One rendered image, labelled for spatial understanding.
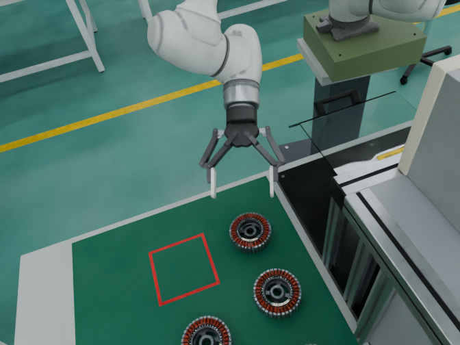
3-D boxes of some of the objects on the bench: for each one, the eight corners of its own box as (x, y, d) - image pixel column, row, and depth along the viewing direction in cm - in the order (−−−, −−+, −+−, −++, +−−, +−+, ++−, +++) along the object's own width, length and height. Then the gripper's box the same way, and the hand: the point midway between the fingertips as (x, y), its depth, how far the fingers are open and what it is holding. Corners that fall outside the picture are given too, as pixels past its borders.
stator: (174, 347, 81) (170, 342, 79) (209, 310, 86) (207, 304, 83) (207, 386, 75) (203, 382, 73) (243, 344, 80) (241, 339, 77)
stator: (231, 218, 102) (230, 211, 99) (271, 218, 101) (270, 211, 98) (229, 254, 95) (227, 248, 92) (271, 254, 93) (271, 247, 91)
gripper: (293, 112, 89) (296, 198, 85) (194, 117, 92) (193, 200, 88) (294, 100, 81) (298, 194, 77) (187, 106, 85) (185, 196, 80)
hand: (242, 192), depth 83 cm, fingers open, 13 cm apart
